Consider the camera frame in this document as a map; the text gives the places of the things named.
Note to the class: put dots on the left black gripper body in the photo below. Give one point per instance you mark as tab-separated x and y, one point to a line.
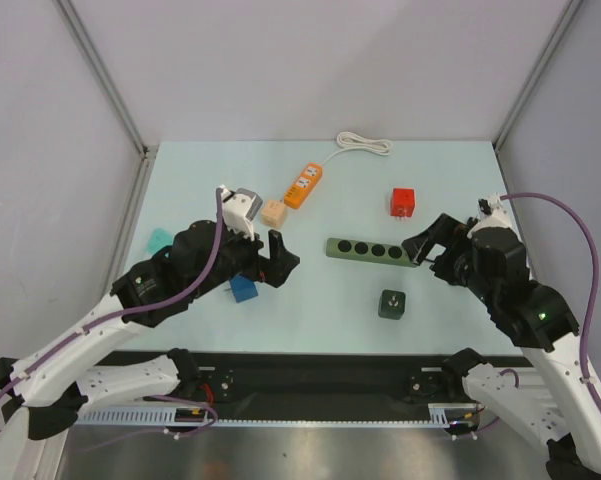
241	257

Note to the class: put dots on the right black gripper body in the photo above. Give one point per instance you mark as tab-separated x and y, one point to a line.
447	250

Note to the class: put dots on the blue cube plug adapter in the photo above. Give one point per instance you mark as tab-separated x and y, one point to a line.
242	289

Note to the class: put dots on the beige cube plug adapter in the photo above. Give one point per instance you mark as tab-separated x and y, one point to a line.
274	214

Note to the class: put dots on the dark green cube plug adapter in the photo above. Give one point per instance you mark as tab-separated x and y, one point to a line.
391	304

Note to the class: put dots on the olive green power strip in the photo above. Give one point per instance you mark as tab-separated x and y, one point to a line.
369	252

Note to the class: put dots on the teal triangular power strip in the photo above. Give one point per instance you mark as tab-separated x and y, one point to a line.
158	239

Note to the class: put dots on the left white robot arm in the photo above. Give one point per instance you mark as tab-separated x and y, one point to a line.
54	386

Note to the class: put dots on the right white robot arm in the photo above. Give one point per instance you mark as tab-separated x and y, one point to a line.
486	256

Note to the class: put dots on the red cube plug adapter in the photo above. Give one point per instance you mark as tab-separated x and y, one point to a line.
402	203

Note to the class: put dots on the orange power strip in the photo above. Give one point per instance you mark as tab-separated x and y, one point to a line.
304	184

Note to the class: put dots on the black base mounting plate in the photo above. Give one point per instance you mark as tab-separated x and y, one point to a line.
336	381

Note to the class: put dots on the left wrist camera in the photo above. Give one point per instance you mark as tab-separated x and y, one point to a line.
239	209

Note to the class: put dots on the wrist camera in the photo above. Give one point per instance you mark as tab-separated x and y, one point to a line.
492	214
239	209

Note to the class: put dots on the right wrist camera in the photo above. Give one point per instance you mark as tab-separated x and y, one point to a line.
492	214

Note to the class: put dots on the white slotted cable duct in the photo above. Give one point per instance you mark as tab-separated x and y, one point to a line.
162	414

